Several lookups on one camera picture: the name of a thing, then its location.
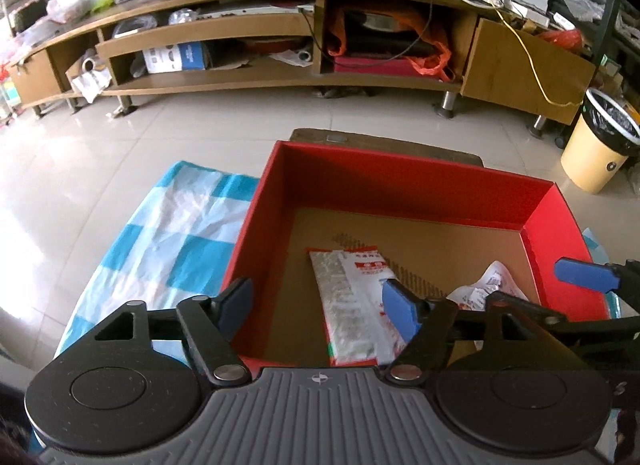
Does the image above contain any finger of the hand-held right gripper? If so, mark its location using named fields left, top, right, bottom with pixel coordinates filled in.
left=547, top=312, right=640, bottom=348
left=554, top=257, right=640, bottom=296

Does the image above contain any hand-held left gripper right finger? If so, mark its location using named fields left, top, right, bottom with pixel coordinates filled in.
left=381, top=279, right=551, bottom=389

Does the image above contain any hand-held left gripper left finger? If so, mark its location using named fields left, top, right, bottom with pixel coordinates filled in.
left=94, top=276, right=254, bottom=388

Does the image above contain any white snack packet red label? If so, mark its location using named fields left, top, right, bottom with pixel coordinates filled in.
left=306, top=245, right=408, bottom=367

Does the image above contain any red cardboard box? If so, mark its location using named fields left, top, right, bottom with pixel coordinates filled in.
left=221, top=141, right=612, bottom=371

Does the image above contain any blue white checkered cloth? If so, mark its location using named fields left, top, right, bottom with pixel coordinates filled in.
left=52, top=161, right=640, bottom=363

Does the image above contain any yellow trash bin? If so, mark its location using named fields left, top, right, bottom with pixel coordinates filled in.
left=560, top=87, right=640, bottom=194

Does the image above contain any small wooden table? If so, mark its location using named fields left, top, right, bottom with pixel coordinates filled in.
left=290, top=128, right=485, bottom=168

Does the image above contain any wooden cabinet door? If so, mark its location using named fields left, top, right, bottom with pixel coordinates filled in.
left=460, top=17, right=598, bottom=126

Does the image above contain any red plastic bag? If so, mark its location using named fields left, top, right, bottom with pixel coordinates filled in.
left=542, top=29, right=583, bottom=50

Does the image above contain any flat red box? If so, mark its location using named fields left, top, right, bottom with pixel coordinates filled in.
left=332, top=56, right=443, bottom=78

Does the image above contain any white blue carton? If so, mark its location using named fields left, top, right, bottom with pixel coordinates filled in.
left=142, top=42, right=208, bottom=74

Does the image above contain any white crumpled plastic bag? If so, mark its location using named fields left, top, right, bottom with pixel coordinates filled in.
left=70, top=57, right=113, bottom=103

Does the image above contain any orange plastic bag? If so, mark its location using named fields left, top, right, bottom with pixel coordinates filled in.
left=325, top=5, right=456, bottom=83

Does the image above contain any wooden TV stand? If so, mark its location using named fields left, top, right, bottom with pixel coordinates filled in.
left=7, top=0, right=598, bottom=126

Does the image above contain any silver media player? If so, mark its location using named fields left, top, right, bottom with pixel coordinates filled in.
left=190, top=4, right=316, bottom=22

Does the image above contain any yellow cable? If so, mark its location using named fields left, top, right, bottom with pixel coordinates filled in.
left=435, top=0, right=585, bottom=106

